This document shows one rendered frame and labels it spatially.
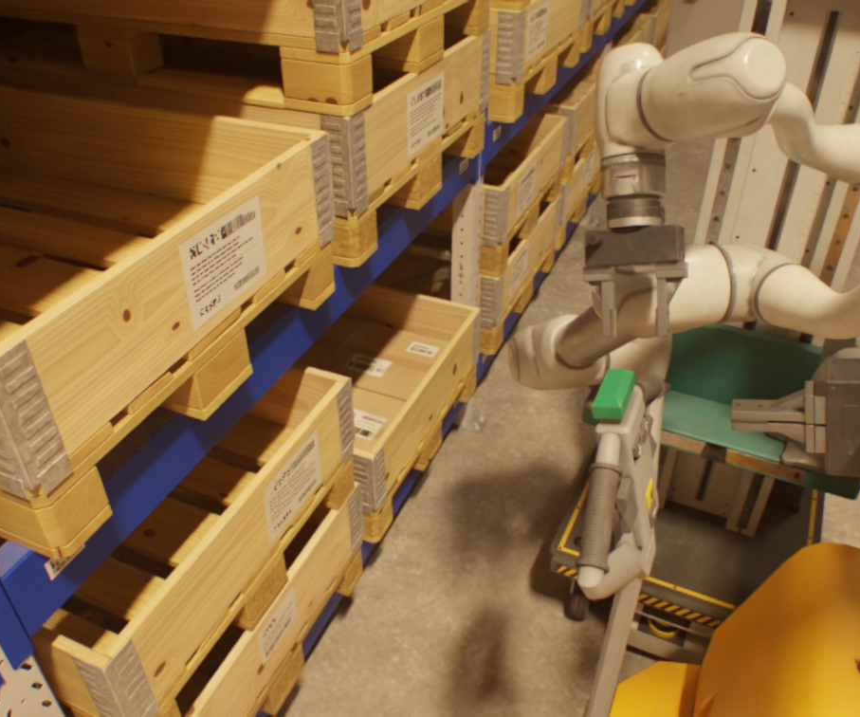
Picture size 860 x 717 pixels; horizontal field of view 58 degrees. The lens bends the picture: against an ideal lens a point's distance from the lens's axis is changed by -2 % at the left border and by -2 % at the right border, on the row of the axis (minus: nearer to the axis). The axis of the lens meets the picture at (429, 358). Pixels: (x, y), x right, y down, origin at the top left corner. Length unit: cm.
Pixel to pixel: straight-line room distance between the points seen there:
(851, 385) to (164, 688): 119
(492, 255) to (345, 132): 128
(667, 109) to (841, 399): 40
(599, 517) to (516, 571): 167
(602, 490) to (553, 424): 218
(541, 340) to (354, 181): 54
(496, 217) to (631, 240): 162
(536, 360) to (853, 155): 78
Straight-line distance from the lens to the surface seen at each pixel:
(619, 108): 111
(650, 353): 189
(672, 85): 103
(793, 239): 196
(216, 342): 133
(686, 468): 238
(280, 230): 143
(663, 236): 112
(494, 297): 286
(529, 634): 248
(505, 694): 237
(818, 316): 121
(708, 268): 129
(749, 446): 200
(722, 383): 208
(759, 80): 100
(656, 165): 113
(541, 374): 180
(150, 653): 145
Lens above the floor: 203
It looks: 36 degrees down
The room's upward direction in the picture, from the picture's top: straight up
